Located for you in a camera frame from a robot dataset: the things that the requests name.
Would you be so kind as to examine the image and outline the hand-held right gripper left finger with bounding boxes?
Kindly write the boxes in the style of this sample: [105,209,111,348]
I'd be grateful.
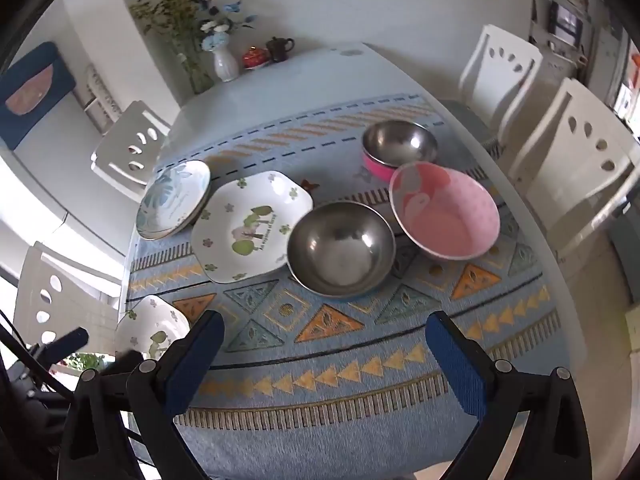
[57,310,226,480]

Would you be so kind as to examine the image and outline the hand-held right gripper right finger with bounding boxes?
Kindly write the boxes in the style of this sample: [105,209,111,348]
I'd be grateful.
[425,310,593,480]

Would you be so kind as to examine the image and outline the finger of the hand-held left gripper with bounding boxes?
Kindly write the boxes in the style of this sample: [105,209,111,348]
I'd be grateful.
[102,349,146,374]
[30,327,90,363]

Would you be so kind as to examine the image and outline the white square tree print plate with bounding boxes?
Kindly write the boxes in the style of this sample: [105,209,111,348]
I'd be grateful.
[115,295,191,361]
[191,171,314,285]

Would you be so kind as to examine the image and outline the steel bowl with blue outside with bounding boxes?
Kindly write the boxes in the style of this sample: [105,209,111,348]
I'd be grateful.
[286,201,397,297]

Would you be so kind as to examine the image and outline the blue leaf print plate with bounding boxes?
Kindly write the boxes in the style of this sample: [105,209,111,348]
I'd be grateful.
[136,160,212,241]

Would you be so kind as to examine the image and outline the green potted plant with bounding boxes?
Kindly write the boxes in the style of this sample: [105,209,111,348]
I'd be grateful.
[65,352,108,373]

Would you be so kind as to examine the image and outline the white wooden chair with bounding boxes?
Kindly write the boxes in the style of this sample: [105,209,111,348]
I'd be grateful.
[14,242,123,356]
[90,101,173,203]
[507,77,640,261]
[442,24,543,158]

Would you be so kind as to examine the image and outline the blue patterned table mat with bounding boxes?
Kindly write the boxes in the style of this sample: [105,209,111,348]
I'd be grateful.
[125,92,563,480]

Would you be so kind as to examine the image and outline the pink ceramic bowl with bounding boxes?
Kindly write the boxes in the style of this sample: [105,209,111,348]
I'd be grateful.
[389,161,501,261]

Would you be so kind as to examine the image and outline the steel bowl with pink outside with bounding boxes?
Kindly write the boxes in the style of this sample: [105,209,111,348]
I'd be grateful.
[361,120,439,183]

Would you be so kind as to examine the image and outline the glass vase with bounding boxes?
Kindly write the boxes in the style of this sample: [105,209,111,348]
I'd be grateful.
[180,52,215,95]

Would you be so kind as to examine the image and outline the white ribbed vase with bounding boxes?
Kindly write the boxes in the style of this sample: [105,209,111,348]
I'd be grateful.
[213,47,241,82]

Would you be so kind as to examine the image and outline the red lidded teacup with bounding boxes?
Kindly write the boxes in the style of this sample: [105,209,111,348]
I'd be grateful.
[242,46,268,70]

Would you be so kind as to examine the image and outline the dark brown mug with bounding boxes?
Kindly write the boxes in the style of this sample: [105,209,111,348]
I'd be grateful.
[265,36,296,63]

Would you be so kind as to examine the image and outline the blue and white flowers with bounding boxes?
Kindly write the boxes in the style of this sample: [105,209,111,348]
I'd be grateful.
[192,0,258,53]

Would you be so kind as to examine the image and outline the white wall frame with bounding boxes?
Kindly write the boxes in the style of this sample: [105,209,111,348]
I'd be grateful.
[82,62,123,133]

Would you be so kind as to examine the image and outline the blue wall hanging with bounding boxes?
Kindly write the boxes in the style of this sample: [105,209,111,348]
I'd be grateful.
[0,42,77,151]

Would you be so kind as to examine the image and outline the cluttered wall shelf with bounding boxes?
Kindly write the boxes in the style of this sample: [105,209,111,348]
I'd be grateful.
[530,0,593,61]

